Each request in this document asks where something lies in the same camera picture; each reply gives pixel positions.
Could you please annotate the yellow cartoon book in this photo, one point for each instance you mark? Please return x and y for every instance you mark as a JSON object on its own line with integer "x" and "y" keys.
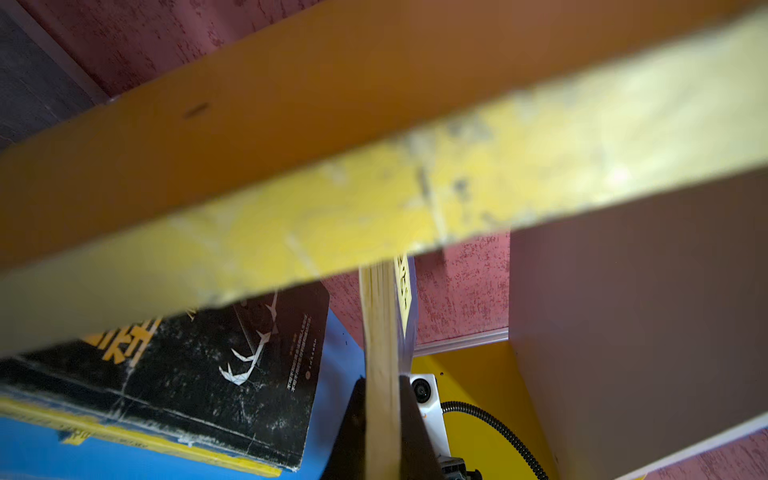
{"x": 76, "y": 429}

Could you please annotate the navy book with dragon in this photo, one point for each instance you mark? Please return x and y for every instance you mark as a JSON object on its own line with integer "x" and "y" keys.
{"x": 384, "y": 458}

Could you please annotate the yellow pink blue bookshelf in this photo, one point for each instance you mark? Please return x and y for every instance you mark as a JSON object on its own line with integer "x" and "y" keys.
{"x": 358, "y": 131}

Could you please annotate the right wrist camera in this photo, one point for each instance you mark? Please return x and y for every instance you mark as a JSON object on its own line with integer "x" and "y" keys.
{"x": 428, "y": 400}

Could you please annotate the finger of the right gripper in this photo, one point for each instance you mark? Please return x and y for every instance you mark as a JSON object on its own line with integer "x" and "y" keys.
{"x": 418, "y": 459}

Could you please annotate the black Murphy's law book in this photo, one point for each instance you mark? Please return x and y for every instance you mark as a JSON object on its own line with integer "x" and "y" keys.
{"x": 240, "y": 379}

